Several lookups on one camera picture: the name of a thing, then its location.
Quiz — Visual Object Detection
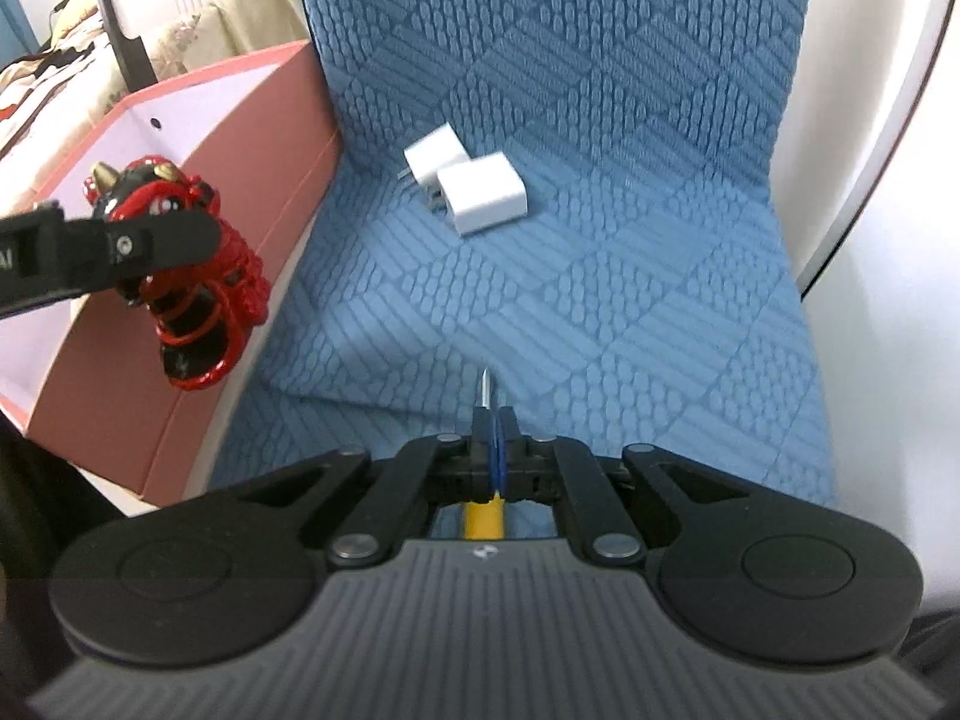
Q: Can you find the white cabinet with black trim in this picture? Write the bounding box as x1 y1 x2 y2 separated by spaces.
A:
776 0 960 302

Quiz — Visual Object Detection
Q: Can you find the blue textured chair cushion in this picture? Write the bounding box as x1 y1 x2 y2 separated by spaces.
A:
208 0 839 542

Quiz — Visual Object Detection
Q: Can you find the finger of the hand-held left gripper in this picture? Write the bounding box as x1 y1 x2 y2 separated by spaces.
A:
64 205 221 296

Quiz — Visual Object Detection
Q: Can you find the blue curtain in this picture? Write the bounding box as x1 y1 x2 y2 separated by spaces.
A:
0 0 38 68

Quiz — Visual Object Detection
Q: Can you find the yellow handle screwdriver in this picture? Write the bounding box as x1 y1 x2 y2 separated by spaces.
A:
460 365 509 542

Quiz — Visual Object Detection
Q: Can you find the red and black figurine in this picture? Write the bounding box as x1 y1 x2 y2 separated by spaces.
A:
82 155 273 392

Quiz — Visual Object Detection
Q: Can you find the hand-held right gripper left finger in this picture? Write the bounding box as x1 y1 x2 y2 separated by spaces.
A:
240 405 499 571

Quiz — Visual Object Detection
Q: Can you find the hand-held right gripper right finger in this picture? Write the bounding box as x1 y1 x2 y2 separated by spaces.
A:
493 405 752 569

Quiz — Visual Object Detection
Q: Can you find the black bed frame post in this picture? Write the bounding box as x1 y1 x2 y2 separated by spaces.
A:
85 0 164 92

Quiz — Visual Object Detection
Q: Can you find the white charger plug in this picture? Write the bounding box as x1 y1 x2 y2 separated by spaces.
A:
434 151 531 238
403 123 474 200

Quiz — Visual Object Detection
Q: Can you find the pink cardboard box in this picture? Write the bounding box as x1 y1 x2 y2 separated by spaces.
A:
0 40 344 505

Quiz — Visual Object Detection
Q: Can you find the patterned orange and cream blanket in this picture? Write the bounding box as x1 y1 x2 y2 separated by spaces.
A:
0 34 130 162

